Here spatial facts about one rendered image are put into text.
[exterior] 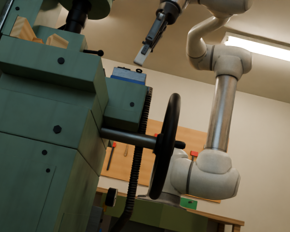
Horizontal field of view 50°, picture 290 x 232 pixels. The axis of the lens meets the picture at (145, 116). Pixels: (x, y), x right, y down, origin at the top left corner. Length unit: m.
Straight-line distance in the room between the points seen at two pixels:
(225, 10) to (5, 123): 0.79
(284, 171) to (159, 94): 2.03
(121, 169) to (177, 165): 2.80
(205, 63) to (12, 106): 1.12
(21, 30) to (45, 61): 0.09
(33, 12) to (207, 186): 0.95
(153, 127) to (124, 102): 3.49
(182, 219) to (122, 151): 2.96
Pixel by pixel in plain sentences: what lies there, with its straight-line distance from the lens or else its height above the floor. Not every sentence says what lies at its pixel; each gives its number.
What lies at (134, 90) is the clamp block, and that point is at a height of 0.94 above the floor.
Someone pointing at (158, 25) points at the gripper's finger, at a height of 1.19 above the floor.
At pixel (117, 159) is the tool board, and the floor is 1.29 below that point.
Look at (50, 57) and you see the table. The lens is 0.67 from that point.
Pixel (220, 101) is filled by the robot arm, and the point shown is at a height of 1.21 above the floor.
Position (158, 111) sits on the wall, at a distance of 4.43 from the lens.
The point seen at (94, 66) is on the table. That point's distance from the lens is 0.64.
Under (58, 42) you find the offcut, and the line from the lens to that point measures 0.72.
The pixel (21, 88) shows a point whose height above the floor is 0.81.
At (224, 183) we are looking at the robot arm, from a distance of 1.39.
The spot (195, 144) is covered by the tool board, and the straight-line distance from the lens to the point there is 4.38.
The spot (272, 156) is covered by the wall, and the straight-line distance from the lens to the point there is 4.76.
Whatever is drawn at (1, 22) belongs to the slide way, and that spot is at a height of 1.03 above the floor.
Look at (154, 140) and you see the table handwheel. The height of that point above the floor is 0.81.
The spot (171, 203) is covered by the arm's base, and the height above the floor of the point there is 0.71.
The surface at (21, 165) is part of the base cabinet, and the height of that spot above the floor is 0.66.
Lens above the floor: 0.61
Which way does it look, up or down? 18 degrees up
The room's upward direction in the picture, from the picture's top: 13 degrees clockwise
